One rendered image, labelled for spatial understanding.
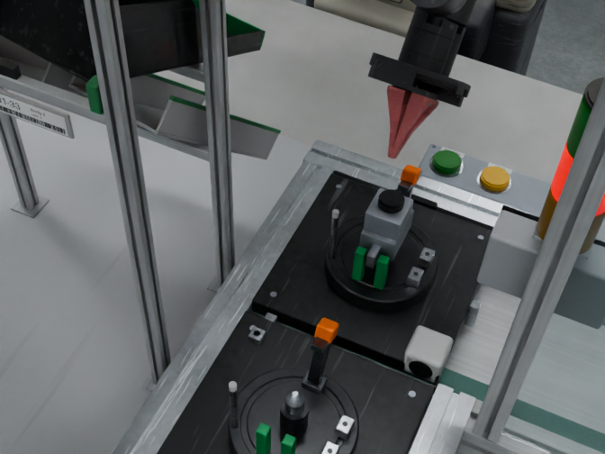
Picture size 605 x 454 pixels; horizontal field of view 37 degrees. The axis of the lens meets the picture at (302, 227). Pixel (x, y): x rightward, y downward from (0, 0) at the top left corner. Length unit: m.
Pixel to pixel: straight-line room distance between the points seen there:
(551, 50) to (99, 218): 2.09
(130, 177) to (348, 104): 0.71
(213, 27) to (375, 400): 0.44
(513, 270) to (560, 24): 2.46
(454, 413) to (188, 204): 0.53
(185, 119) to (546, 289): 0.43
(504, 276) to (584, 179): 0.17
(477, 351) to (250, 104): 0.59
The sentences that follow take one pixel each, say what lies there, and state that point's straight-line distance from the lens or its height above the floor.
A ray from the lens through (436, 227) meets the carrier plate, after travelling 1.18.
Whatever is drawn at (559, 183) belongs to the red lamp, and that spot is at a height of 1.33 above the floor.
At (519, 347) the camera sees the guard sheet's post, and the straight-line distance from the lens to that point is 0.89.
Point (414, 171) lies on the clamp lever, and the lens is 1.10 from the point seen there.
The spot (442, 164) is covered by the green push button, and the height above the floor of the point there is 0.97.
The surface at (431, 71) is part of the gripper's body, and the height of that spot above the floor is 1.26.
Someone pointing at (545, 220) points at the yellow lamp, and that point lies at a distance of 0.79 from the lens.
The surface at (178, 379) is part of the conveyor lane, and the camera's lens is 1.04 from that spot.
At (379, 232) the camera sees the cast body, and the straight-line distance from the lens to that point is 1.04.
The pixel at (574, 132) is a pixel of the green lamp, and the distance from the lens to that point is 0.72.
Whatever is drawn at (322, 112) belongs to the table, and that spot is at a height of 0.86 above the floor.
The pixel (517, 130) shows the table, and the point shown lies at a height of 0.86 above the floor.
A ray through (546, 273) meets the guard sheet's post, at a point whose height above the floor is 1.25.
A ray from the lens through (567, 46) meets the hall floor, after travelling 3.17.
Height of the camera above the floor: 1.85
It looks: 49 degrees down
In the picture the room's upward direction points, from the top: 3 degrees clockwise
